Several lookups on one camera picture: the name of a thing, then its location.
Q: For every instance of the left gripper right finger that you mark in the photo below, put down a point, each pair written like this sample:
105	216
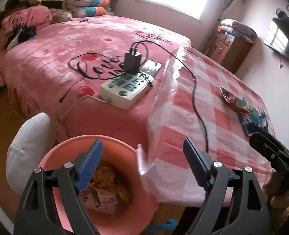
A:
213	177

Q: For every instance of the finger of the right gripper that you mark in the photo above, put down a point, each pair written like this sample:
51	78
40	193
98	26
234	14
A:
253	128

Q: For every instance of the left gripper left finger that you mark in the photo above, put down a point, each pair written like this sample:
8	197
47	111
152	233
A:
72	178

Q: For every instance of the orange trash in bin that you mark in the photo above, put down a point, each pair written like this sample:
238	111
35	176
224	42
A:
108	191

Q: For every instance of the pink plastic trash bin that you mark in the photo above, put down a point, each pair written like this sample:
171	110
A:
130	220

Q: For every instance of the person's right hand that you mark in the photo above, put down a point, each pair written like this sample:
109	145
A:
278	201

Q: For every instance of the red blue foil wrapper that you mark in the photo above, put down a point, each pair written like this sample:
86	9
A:
245	111

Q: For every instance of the white cushion stool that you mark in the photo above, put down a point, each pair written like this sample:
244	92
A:
32	142

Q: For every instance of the pink checked tablecloth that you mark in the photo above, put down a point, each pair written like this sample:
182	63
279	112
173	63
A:
189	104

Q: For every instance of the brown wooden dresser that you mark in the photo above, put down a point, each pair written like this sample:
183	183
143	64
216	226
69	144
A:
229	51

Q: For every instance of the folded blankets on dresser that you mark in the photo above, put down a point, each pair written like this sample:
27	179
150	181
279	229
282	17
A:
238	29

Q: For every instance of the white power strip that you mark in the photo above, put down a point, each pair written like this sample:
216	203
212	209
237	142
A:
126	90

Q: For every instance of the pink bed with bedspread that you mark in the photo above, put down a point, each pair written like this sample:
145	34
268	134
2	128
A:
60	72

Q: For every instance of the smartphone on bed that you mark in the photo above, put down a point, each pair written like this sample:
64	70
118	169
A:
151	67

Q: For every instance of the black charger adapter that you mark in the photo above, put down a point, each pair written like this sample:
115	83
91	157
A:
132	62

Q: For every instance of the grey curtain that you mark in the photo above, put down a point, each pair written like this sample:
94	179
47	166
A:
222	7

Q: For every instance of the black cloth on bed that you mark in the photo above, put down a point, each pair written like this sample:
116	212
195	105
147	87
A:
20	35

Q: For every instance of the pink love pillow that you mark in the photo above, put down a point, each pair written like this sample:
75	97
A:
35	16

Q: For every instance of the lower rolled colourful blanket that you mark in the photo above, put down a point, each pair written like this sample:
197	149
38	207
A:
88	11

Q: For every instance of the wall mounted television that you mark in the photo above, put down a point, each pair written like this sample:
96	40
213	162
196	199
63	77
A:
277	37

